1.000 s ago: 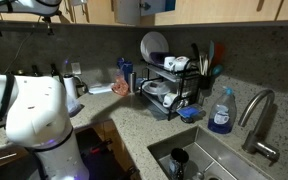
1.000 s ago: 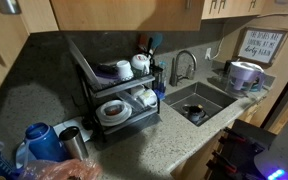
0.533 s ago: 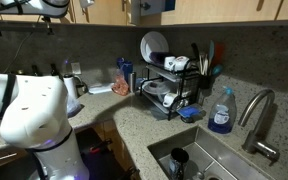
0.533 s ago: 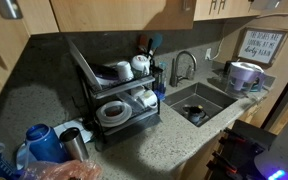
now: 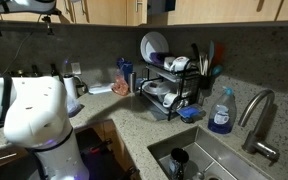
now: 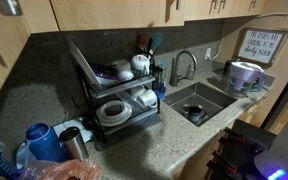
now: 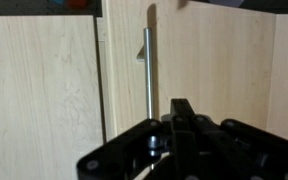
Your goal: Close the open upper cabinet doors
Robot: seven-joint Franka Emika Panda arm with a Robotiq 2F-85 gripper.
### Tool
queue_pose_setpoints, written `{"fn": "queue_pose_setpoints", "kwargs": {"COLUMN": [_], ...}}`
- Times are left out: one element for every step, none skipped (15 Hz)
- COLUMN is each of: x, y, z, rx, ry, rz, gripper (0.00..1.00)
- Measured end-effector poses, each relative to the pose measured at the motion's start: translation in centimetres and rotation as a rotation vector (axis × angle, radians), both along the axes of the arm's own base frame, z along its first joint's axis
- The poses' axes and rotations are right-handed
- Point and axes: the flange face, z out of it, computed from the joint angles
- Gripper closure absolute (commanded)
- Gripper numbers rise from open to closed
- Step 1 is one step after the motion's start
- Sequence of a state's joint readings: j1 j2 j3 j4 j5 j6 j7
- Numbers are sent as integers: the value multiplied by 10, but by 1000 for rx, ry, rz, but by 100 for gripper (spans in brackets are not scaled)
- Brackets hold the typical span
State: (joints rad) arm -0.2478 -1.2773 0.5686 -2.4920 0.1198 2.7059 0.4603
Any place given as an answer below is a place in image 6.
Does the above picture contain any red spatula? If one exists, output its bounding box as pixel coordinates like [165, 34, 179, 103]
[137, 33, 149, 56]

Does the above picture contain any small white cup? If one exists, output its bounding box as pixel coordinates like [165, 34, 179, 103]
[114, 60, 135, 82]

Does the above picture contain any black red bar clamp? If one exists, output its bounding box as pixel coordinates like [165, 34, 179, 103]
[218, 127, 249, 147]
[206, 150, 239, 176]

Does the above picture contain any black utensil holder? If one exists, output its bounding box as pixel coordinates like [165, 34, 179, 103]
[149, 64, 165, 90]

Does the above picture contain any white paper sheet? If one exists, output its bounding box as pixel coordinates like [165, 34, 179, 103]
[52, 118, 94, 144]

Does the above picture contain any blue spatula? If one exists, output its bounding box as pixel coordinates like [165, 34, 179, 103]
[148, 32, 164, 64]

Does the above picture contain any stainless steel sink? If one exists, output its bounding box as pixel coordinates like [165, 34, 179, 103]
[162, 81, 239, 129]

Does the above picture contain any white mug dark print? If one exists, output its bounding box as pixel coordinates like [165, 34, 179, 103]
[130, 54, 151, 78]

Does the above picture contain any black two-tier dish rack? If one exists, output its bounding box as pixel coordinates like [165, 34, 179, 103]
[73, 63, 167, 144]

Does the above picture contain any black robot mounting stand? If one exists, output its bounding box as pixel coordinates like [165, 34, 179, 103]
[204, 118, 279, 180]

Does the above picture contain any orange plastic bag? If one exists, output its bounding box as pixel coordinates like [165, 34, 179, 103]
[17, 158, 102, 180]

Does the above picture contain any black mug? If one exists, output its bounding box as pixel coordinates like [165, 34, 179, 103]
[184, 104, 209, 126]

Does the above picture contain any translucent plastic container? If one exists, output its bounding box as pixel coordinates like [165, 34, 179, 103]
[115, 89, 142, 113]

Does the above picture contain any stainless steel tumbler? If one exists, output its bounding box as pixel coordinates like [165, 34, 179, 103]
[58, 126, 90, 163]

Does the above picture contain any grey drying mat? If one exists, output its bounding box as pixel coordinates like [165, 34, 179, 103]
[92, 111, 162, 152]

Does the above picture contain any white wall outlet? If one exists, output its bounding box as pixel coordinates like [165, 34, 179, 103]
[204, 47, 213, 61]

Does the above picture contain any black round container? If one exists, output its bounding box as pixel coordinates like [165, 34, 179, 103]
[221, 59, 237, 75]

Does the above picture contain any blue water bottle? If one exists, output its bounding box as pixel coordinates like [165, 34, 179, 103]
[24, 122, 70, 164]

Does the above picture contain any water filter pitcher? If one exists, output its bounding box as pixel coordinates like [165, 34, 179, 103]
[223, 60, 267, 98]

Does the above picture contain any large white dinner plate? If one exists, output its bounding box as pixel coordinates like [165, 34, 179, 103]
[67, 37, 104, 93]

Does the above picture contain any framed text sign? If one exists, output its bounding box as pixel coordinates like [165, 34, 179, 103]
[233, 27, 288, 67]

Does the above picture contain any small white plate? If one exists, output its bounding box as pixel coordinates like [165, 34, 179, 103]
[15, 142, 31, 169]

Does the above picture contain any brushed steel faucet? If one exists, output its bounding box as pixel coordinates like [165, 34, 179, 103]
[168, 49, 198, 88]

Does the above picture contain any blue dish soap bottle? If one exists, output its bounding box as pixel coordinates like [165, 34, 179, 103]
[152, 61, 168, 102]

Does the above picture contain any white power cable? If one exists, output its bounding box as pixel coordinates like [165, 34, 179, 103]
[210, 23, 226, 62]

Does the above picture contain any purple bowl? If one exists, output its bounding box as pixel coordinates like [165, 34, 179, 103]
[89, 63, 120, 87]

